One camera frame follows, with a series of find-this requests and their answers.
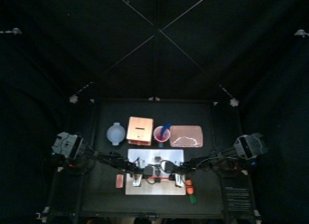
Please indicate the red toy knife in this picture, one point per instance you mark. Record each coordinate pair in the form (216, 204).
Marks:
(163, 177)

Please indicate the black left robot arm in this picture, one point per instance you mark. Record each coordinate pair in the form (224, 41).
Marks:
(100, 156)

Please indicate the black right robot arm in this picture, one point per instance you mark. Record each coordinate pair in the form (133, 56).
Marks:
(216, 160)

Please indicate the dark green sushi piece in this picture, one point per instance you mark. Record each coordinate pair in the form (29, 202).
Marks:
(157, 180)
(156, 158)

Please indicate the white cutting board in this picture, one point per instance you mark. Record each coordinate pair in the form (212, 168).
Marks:
(152, 190)

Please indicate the pink square plate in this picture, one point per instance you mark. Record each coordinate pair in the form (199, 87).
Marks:
(186, 136)

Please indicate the orange toy carrot piece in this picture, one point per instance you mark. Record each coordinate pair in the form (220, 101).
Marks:
(187, 182)
(190, 190)

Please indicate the salmon pink toy piece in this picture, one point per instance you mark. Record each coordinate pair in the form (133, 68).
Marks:
(119, 181)

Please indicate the green toy carrot top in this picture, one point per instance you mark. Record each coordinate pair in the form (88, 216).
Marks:
(192, 199)

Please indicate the pink cup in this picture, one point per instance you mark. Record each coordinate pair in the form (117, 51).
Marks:
(157, 136)

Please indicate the blue utensil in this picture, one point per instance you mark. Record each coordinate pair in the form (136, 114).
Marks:
(164, 127)

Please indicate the wooden box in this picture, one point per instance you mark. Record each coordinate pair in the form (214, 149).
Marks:
(139, 130)

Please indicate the black printed sheet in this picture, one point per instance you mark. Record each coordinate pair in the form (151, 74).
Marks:
(236, 200)

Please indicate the white frame bracket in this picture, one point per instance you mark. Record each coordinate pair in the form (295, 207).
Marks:
(152, 98)
(299, 32)
(72, 98)
(234, 102)

